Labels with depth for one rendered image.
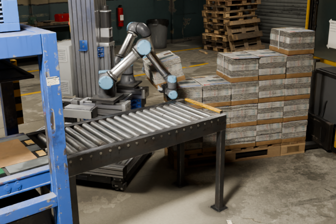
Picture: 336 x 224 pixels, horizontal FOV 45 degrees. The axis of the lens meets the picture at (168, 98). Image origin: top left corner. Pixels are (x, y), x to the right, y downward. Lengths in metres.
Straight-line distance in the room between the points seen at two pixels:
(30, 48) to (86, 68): 1.77
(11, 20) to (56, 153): 0.69
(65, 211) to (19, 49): 0.90
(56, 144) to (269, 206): 1.98
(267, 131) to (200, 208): 1.24
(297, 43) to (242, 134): 1.04
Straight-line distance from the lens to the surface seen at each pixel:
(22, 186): 2.33
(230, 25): 10.00
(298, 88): 4.26
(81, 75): 3.76
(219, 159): 3.19
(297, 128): 4.41
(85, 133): 2.78
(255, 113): 4.09
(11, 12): 2.12
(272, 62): 4.05
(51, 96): 2.05
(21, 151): 2.59
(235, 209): 3.42
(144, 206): 3.43
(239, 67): 3.89
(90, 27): 3.62
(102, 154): 2.51
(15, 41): 1.95
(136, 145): 2.63
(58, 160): 2.17
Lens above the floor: 1.78
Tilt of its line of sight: 16 degrees down
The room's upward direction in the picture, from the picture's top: 1 degrees counter-clockwise
